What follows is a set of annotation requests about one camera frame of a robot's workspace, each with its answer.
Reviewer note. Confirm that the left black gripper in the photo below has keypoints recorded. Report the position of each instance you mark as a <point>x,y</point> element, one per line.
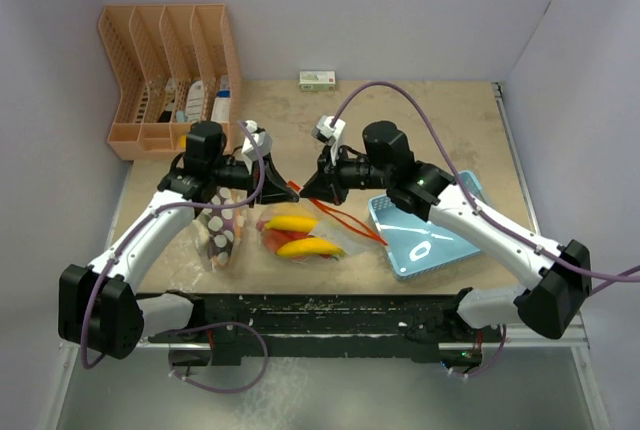
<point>275,188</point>

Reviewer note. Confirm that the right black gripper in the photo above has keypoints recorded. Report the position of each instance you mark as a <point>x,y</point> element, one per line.
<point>326,184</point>

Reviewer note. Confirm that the polka dot zip bag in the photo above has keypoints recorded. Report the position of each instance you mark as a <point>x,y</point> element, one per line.
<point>218,233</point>

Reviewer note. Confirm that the yellow banana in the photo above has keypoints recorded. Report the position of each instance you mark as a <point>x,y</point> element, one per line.
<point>291,223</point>

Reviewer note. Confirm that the red zipper clear bag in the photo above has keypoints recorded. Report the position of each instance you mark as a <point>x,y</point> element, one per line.
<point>352,235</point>

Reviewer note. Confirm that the yellow pepper piece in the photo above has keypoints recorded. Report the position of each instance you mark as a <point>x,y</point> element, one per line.
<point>309,246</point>

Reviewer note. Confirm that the red chili pepper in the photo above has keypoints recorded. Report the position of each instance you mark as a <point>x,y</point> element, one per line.
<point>274,239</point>

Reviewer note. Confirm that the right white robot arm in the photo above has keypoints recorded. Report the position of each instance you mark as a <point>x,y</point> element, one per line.
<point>553,279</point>

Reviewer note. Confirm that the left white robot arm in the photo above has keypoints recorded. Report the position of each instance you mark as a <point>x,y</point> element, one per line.
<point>98,304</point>

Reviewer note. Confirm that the blue white box in organizer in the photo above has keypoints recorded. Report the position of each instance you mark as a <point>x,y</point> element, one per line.
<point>222,102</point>

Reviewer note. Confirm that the white tube in organizer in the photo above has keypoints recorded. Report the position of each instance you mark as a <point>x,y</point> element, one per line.
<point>195,102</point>

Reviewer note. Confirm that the blue plastic basket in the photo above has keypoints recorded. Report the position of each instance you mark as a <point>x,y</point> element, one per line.
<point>416,247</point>

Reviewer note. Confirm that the small green white box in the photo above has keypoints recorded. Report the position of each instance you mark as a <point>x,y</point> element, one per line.
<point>317,81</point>

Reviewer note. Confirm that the orange plastic desk organizer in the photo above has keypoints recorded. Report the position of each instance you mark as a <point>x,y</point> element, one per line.
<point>156,53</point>

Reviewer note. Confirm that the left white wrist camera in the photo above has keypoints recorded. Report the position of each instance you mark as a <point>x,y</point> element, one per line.
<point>260,146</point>

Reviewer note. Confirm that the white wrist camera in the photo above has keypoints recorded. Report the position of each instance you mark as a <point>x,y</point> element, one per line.
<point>330,133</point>
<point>260,146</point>

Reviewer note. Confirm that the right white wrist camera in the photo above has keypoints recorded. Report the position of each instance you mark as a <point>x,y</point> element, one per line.
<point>330,133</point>

